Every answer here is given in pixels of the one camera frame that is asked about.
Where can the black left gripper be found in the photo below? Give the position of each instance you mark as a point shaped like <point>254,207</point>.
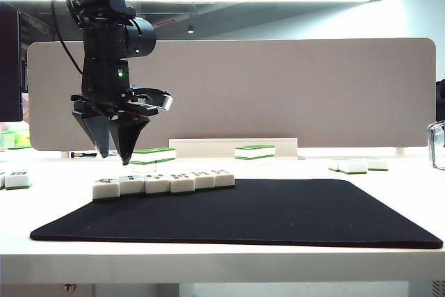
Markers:
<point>114,104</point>

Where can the bird mahjong tile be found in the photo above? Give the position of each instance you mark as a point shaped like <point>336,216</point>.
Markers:
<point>106,191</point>

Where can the three-bamboo mahjong tile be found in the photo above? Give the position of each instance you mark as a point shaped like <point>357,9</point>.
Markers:
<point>157,186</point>

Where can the white bamboo mahjong tile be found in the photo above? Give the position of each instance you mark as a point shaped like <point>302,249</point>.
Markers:
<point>205,183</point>
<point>225,180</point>
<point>182,185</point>
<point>353,167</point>
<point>17,181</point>
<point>334,166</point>

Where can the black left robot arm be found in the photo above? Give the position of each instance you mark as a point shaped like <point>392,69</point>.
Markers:
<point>104,60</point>

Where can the bamboo mahjong tile red mark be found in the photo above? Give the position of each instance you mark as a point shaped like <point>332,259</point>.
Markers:
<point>378,165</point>

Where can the black blue screwdriver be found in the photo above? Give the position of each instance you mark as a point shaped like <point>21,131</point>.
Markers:
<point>81,154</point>

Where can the white divider foot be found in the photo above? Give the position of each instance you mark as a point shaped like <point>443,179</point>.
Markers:
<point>400,151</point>
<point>65,154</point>

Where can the green white box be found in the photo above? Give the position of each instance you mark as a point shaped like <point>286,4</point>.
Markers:
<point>7,140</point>
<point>22,140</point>

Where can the person behind divider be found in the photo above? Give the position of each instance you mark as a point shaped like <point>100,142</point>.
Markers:
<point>25,102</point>

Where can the black monitor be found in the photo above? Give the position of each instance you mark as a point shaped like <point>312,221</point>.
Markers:
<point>8,67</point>

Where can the round ceiling spotlight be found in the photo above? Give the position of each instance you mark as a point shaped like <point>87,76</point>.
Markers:
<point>190,29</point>

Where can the black mouse mat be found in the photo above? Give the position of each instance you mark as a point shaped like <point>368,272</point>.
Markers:
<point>226,220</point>

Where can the metal table bolt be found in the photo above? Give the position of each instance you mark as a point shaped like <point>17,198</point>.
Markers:
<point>69,288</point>

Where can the beige desk divider panel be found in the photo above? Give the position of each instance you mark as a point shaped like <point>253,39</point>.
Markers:
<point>278,95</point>

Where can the clear faceted plastic mug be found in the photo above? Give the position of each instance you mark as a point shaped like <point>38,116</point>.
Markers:
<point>438,147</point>

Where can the black device behind divider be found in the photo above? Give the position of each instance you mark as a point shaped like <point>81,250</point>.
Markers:
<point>441,100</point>

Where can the grey perforated panel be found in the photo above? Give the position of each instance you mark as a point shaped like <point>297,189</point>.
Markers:
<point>438,288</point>

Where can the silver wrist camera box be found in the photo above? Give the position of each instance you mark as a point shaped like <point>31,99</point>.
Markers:
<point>166,102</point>

